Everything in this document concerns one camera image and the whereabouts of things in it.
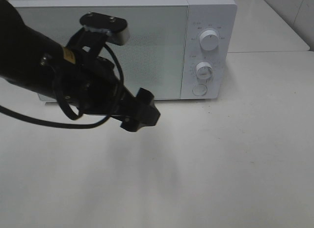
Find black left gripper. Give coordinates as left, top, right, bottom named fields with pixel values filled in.
left=65, top=28, right=160, bottom=132

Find white microwave door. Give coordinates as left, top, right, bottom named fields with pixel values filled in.
left=18, top=6, right=187, bottom=99

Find round door release button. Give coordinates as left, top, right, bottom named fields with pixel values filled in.
left=192, top=84, right=208, bottom=96

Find white timer knob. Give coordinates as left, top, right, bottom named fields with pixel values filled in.
left=195, top=61, right=213, bottom=80

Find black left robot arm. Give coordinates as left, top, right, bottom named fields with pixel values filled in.
left=0, top=0, right=160, bottom=132

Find white microwave oven body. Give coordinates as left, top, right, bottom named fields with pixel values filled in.
left=10, top=0, right=237, bottom=99

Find white upper power knob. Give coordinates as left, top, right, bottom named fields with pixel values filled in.
left=199, top=28, right=219, bottom=51

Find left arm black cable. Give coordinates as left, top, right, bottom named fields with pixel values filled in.
left=0, top=42, right=124, bottom=129

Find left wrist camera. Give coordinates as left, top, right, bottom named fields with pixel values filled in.
left=79, top=12, right=130, bottom=46

